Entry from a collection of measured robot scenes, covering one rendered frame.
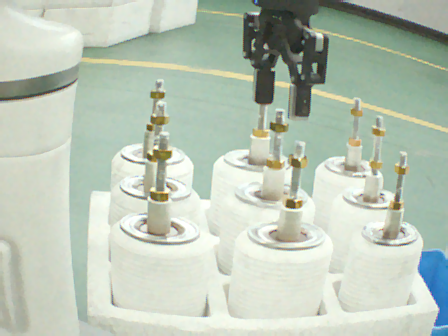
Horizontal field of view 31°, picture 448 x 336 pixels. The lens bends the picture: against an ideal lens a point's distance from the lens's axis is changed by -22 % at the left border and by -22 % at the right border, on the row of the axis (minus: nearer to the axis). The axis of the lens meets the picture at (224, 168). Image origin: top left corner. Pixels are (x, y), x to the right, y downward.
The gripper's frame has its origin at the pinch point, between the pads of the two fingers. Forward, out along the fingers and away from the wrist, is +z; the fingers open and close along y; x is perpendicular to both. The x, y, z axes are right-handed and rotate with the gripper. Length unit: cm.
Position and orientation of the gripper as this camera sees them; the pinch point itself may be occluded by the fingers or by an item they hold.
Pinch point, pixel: (281, 99)
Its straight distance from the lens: 99.2
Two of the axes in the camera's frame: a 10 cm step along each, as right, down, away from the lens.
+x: 8.8, -0.6, 4.8
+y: 4.8, 2.9, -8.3
